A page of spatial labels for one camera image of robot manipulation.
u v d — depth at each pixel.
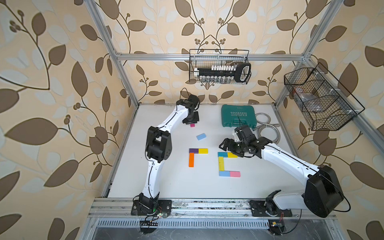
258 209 0.73
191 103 0.73
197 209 0.75
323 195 0.41
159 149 0.57
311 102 0.70
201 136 1.04
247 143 0.64
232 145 0.74
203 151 0.96
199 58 0.91
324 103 0.73
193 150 0.94
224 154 0.92
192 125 0.95
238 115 1.08
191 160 0.91
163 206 0.74
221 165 0.89
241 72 0.84
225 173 0.86
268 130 1.03
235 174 0.84
